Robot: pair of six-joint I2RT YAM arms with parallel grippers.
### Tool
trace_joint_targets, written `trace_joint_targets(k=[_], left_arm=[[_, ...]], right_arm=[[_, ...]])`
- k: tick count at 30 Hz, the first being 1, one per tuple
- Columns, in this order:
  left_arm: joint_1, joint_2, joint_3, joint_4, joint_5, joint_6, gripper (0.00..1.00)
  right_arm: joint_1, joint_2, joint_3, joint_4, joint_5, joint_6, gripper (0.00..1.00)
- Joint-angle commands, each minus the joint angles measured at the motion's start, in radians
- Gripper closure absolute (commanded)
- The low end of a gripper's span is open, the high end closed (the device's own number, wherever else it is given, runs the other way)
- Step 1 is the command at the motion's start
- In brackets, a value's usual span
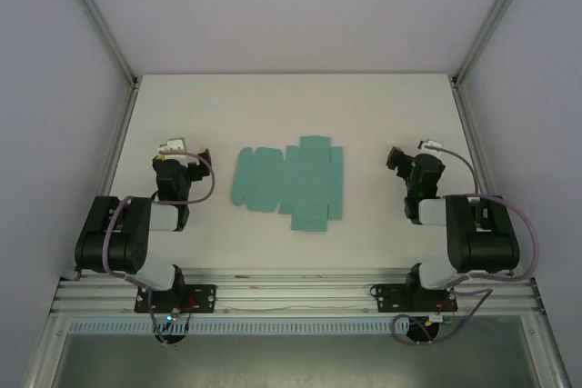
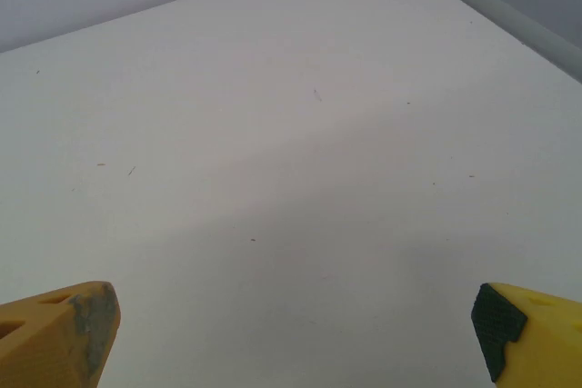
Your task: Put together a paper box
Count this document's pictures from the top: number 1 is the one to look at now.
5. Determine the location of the teal paper box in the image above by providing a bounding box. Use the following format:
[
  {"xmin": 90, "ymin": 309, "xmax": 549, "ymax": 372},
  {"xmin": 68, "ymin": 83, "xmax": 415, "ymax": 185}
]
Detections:
[{"xmin": 230, "ymin": 134, "xmax": 345, "ymax": 233}]

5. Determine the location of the metal sheet panel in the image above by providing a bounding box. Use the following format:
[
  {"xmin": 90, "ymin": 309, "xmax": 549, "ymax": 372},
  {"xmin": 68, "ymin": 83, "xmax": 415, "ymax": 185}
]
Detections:
[{"xmin": 25, "ymin": 314, "xmax": 572, "ymax": 388}]

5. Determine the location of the left aluminium side rail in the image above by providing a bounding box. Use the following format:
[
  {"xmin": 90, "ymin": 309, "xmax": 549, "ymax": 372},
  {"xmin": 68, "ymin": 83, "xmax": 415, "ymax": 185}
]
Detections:
[{"xmin": 72, "ymin": 81, "xmax": 141, "ymax": 281}]

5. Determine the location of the aluminium side rail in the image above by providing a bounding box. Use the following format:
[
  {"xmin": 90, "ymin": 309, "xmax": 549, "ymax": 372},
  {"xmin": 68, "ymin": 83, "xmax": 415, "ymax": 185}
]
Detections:
[
  {"xmin": 72, "ymin": 81, "xmax": 141, "ymax": 281},
  {"xmin": 451, "ymin": 78, "xmax": 499, "ymax": 201}
]

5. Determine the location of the right aluminium side rail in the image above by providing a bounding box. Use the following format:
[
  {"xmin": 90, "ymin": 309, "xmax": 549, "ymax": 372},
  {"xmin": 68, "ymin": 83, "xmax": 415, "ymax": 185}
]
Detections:
[{"xmin": 451, "ymin": 78, "xmax": 499, "ymax": 201}]

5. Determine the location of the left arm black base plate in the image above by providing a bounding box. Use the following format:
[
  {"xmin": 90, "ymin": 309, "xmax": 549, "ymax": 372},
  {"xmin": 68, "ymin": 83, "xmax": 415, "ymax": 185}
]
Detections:
[{"xmin": 134, "ymin": 283, "xmax": 217, "ymax": 315}]

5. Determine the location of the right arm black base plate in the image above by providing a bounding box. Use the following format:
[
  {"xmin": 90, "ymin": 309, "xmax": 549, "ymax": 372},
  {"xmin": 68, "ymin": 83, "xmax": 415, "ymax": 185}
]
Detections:
[{"xmin": 370, "ymin": 283, "xmax": 458, "ymax": 315}]

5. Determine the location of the aluminium mounting rail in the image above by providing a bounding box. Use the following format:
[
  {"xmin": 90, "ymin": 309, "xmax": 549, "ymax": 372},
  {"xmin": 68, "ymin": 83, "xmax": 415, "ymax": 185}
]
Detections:
[{"xmin": 49, "ymin": 269, "xmax": 545, "ymax": 322}]

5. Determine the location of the right black cable grommet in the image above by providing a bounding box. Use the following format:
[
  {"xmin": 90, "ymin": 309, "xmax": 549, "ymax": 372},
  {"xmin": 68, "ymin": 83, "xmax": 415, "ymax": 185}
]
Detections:
[{"xmin": 406, "ymin": 320, "xmax": 440, "ymax": 344}]

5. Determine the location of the black cable grommet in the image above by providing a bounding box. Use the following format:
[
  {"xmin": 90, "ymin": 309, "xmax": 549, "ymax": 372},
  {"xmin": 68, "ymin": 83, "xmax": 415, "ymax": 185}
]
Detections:
[
  {"xmin": 154, "ymin": 332, "xmax": 186, "ymax": 347},
  {"xmin": 406, "ymin": 320, "xmax": 440, "ymax": 344}
]

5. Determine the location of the left black cable grommet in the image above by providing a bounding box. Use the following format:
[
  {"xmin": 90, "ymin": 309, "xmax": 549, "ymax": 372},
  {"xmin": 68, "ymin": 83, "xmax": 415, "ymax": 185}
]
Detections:
[{"xmin": 154, "ymin": 332, "xmax": 186, "ymax": 347}]

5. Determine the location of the right aluminium frame post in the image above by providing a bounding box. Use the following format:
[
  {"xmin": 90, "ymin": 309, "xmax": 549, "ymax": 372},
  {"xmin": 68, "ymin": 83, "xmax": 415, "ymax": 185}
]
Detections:
[{"xmin": 452, "ymin": 0, "xmax": 542, "ymax": 87}]

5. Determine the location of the aluminium frame post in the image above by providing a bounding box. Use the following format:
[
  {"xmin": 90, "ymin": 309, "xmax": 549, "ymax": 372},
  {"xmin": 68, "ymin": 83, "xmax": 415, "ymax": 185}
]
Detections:
[
  {"xmin": 452, "ymin": 0, "xmax": 542, "ymax": 87},
  {"xmin": 54, "ymin": 0, "xmax": 140, "ymax": 89}
]

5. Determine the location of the left aluminium frame post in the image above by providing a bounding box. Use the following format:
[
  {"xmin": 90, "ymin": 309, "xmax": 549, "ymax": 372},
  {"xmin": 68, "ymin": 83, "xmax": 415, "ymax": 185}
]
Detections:
[{"xmin": 54, "ymin": 0, "xmax": 140, "ymax": 89}]

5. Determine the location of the slotted cable duct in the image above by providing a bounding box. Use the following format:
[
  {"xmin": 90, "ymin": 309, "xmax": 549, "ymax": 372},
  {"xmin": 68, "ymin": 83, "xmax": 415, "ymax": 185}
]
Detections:
[{"xmin": 67, "ymin": 319, "xmax": 428, "ymax": 335}]

